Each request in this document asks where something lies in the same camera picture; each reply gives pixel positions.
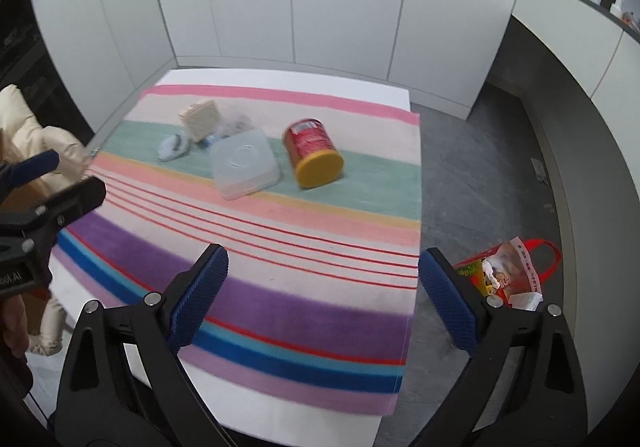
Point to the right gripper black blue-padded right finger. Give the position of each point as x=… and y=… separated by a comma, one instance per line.
x=545, y=403

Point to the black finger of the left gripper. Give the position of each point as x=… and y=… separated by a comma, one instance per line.
x=68, y=205

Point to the light blue small case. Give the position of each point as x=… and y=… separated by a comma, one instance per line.
x=173, y=147

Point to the clear plastic square container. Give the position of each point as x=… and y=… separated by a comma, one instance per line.
x=243, y=163

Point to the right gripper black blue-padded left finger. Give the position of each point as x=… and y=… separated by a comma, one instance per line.
x=123, y=383

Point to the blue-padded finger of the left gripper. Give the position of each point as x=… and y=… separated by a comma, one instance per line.
x=17, y=174

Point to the striped colourful cloth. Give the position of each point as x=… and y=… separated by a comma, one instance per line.
x=260, y=236

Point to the red can yellow lid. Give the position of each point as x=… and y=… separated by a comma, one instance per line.
x=314, y=159

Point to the brown cardboard box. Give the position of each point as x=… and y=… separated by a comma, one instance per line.
x=21, y=199

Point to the person's left hand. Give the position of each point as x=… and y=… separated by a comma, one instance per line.
x=14, y=325

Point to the red gift bag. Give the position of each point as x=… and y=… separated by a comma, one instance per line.
x=507, y=271

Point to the beige small carton box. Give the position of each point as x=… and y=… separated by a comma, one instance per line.
x=200, y=119

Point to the blue clear small bottle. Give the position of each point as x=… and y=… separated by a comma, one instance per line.
x=227, y=127

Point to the cream padded chair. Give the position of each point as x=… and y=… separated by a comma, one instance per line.
x=18, y=122

